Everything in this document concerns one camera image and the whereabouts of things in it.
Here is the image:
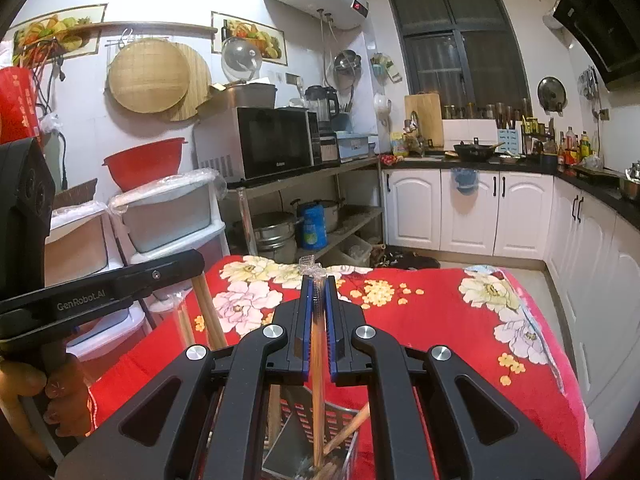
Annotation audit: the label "row of spice jars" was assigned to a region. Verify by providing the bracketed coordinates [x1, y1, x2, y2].
[442, 99, 532, 121]

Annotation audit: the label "steel kitchen faucet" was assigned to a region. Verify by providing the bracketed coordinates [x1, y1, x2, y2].
[404, 110, 427, 157]

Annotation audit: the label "black blender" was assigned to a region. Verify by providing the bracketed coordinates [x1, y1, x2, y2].
[304, 85, 341, 134]

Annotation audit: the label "hanging dark pot lid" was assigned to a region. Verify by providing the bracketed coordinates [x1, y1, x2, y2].
[537, 76, 568, 112]

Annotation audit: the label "red floral blanket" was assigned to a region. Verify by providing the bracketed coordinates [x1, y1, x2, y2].
[87, 254, 590, 480]

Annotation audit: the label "white kitchen cabinets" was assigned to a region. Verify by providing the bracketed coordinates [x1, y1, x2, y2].
[381, 166, 640, 413]

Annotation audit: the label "light blue knife block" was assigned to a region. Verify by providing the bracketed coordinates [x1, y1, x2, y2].
[497, 127, 524, 157]

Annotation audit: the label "light blue countertop appliance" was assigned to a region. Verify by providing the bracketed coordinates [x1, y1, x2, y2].
[333, 130, 379, 162]

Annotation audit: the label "wooden cutting board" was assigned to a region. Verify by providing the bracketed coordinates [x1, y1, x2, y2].
[403, 92, 445, 149]

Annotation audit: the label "dark floor mat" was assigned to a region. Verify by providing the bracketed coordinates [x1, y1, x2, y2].
[371, 249, 442, 272]

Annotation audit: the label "hanging steel pot lid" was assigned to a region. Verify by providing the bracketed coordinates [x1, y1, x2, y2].
[333, 49, 363, 92]

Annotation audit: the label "person's left hand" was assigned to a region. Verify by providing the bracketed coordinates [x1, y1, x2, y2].
[0, 354, 95, 440]

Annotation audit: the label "steel shelf rack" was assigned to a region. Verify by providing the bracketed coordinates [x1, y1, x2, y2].
[220, 156, 387, 267]

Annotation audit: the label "round bamboo mat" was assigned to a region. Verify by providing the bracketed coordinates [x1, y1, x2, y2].
[169, 42, 214, 122]

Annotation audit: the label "hanging steel ladles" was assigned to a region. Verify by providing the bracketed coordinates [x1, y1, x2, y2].
[579, 66, 602, 117]

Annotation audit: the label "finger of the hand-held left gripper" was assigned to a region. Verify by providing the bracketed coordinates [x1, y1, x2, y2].
[114, 248, 207, 301]

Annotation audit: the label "fruit wall poster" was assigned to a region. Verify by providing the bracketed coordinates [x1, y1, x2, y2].
[11, 3, 109, 59]
[210, 10, 289, 67]

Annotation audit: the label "red hanging bag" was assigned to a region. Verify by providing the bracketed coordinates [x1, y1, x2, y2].
[0, 65, 44, 147]

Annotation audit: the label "bamboo chopsticks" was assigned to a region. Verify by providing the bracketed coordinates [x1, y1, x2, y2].
[295, 459, 347, 480]
[298, 255, 329, 472]
[175, 272, 228, 353]

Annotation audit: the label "silver microwave oven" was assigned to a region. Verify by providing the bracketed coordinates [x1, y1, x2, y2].
[193, 105, 322, 184]

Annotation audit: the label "steel steamer pot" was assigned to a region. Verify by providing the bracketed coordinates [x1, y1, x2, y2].
[249, 211, 302, 264]

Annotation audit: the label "glass pot lid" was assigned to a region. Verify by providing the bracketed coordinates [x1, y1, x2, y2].
[220, 35, 264, 84]

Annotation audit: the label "blue packaged bag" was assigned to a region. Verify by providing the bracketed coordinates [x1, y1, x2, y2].
[301, 202, 329, 250]

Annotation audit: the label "grey box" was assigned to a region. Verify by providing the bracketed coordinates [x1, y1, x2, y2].
[226, 82, 279, 110]

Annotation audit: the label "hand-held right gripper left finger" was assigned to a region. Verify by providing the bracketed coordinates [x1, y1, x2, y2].
[55, 275, 308, 480]

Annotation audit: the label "black wok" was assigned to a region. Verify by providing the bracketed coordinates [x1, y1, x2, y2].
[453, 140, 507, 163]

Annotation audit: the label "olive perforated utensil holder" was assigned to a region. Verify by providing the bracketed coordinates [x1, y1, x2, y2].
[260, 385, 373, 480]

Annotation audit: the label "orange-tinted chopsticks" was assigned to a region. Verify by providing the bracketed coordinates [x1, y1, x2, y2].
[324, 402, 372, 457]
[267, 385, 284, 450]

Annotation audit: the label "red plastic basin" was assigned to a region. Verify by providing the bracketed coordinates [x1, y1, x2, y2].
[102, 137, 189, 194]

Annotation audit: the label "round bamboo tray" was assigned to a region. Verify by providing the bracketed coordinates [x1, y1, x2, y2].
[107, 37, 191, 114]

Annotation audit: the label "black range hood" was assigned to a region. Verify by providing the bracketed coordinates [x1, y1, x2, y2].
[552, 0, 640, 92]

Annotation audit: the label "group of condiment bottles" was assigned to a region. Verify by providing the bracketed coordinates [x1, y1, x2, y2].
[554, 126, 607, 169]

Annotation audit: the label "steel cooking pot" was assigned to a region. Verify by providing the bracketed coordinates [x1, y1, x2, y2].
[291, 198, 342, 234]

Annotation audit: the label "wooden wall shelf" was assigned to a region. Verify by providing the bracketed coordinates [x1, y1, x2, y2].
[94, 20, 219, 34]

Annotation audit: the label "dark framed window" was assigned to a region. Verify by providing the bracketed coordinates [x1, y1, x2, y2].
[386, 0, 532, 111]

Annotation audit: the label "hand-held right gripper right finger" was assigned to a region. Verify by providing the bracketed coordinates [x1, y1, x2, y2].
[325, 275, 586, 480]

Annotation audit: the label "blue hanging bin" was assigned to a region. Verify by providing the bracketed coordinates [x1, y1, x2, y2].
[449, 167, 479, 196]

